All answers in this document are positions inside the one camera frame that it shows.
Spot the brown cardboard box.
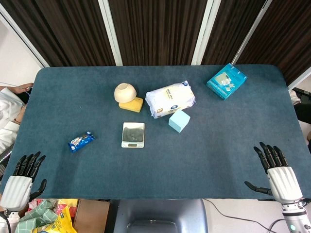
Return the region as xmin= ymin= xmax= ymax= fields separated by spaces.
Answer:
xmin=72 ymin=199 xmax=110 ymax=233

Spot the dark slatted screen panel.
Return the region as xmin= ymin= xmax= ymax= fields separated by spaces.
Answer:
xmin=108 ymin=0 xmax=208 ymax=66
xmin=0 ymin=0 xmax=116 ymax=67
xmin=236 ymin=0 xmax=311 ymax=86
xmin=201 ymin=0 xmax=267 ymax=66

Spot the small digital scale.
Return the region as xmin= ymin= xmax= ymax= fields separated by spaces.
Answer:
xmin=121 ymin=122 xmax=145 ymax=149

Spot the yellow plastic bag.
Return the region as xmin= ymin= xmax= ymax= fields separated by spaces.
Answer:
xmin=31 ymin=199 xmax=78 ymax=233

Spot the green checkered cloth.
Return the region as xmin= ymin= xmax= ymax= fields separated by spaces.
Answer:
xmin=14 ymin=199 xmax=59 ymax=233

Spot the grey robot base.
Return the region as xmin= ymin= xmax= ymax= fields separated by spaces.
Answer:
xmin=105 ymin=199 xmax=208 ymax=233

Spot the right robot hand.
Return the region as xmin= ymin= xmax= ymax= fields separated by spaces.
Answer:
xmin=244 ymin=141 xmax=304 ymax=204

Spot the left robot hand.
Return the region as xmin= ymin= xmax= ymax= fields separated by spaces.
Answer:
xmin=0 ymin=151 xmax=47 ymax=212

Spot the white tissue pack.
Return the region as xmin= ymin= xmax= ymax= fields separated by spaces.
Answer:
xmin=145 ymin=80 xmax=197 ymax=119

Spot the teal box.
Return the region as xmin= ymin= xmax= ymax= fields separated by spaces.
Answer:
xmin=206 ymin=63 xmax=248 ymax=101

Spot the black cable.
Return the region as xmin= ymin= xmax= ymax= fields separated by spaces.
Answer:
xmin=205 ymin=199 xmax=285 ymax=233

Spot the blue cookie snack packet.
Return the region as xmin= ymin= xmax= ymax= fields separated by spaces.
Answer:
xmin=68 ymin=131 xmax=96 ymax=153

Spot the light blue cube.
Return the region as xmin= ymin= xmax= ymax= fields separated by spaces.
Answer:
xmin=168 ymin=108 xmax=191 ymax=133

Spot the person in white clothing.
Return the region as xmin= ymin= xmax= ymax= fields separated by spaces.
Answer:
xmin=0 ymin=82 xmax=34 ymax=156

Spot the blue table cloth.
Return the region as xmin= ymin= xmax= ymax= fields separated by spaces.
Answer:
xmin=0 ymin=64 xmax=311 ymax=200

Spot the yellow sponge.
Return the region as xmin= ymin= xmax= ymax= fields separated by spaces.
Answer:
xmin=118 ymin=96 xmax=144 ymax=113

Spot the beige round bowl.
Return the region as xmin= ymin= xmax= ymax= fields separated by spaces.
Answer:
xmin=114 ymin=83 xmax=138 ymax=103

